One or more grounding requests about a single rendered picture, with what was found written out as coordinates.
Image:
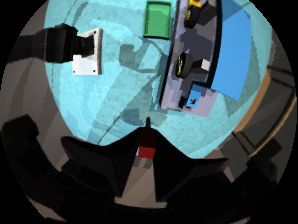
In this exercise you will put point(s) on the green tray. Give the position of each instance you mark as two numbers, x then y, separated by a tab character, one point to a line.
157	20
158	3

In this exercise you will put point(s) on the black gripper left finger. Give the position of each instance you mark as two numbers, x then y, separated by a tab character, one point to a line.
113	160

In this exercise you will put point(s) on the dark grey ramp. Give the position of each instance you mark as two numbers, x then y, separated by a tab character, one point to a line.
199	42

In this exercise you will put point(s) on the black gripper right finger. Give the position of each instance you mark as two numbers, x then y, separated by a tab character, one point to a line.
172	168

